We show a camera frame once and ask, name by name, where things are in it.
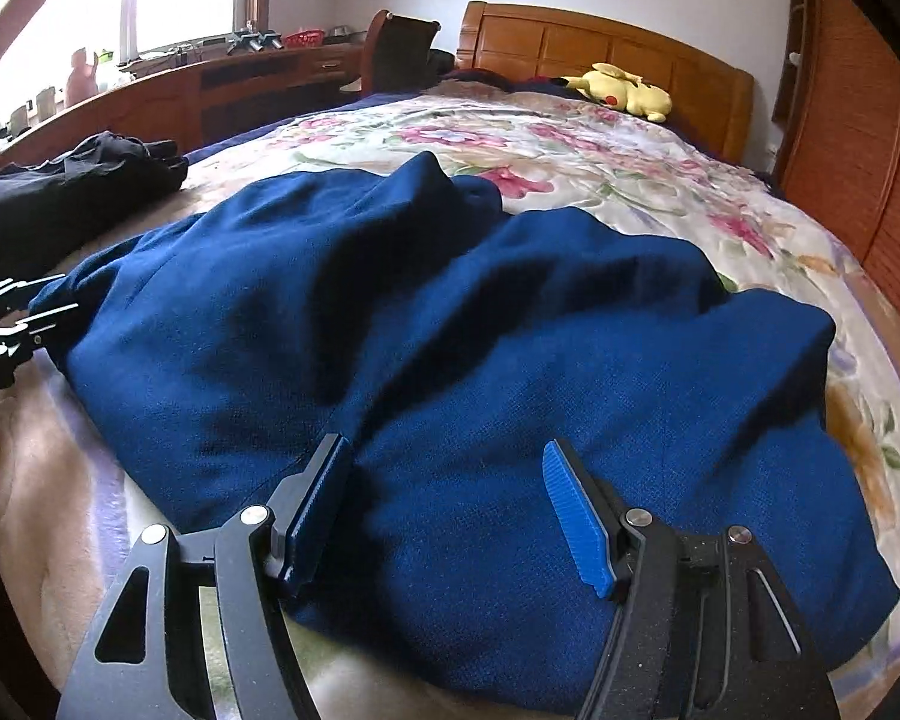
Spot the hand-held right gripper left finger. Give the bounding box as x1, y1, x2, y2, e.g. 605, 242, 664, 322
56, 433, 353, 720

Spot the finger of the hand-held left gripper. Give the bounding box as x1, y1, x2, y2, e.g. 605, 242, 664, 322
0, 304, 81, 374
0, 277, 50, 326

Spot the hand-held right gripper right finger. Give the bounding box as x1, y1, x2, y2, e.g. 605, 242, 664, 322
541, 439, 841, 720

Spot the blue suit jacket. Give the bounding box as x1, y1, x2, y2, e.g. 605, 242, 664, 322
28, 151, 900, 713

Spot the black cloth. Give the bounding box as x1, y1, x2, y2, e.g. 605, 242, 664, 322
0, 131, 190, 278

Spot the long wooden desk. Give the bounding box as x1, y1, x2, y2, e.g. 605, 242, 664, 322
0, 41, 368, 188

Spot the window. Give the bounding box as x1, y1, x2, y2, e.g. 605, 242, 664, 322
0, 0, 271, 113

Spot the black metal gadget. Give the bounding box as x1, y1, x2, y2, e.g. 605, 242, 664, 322
227, 28, 282, 56

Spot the floral blanket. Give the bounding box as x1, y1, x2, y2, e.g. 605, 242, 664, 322
0, 82, 900, 720

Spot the yellow plush toy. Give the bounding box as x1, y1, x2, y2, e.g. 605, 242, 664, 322
557, 62, 674, 125

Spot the dark wooden chair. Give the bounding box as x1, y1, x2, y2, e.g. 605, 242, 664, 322
360, 9, 442, 96

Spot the wooden louvered wardrobe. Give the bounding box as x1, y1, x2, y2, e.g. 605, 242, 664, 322
772, 0, 900, 353

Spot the wooden headboard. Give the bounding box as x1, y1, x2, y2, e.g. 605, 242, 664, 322
456, 1, 755, 164

